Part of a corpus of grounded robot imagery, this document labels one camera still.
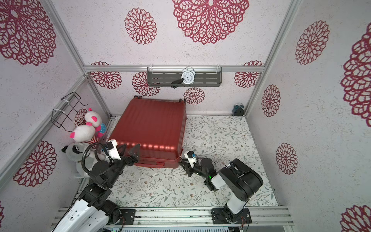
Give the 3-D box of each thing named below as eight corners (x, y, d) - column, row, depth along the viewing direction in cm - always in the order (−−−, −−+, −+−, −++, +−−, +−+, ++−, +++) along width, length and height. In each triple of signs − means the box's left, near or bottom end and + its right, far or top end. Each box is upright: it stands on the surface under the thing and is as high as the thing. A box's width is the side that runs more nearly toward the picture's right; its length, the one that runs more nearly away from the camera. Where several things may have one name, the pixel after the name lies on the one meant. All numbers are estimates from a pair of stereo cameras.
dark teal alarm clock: (235, 117, 123) (238, 110, 116) (230, 111, 128) (233, 103, 121) (242, 116, 124) (246, 108, 117) (237, 110, 129) (240, 102, 122)
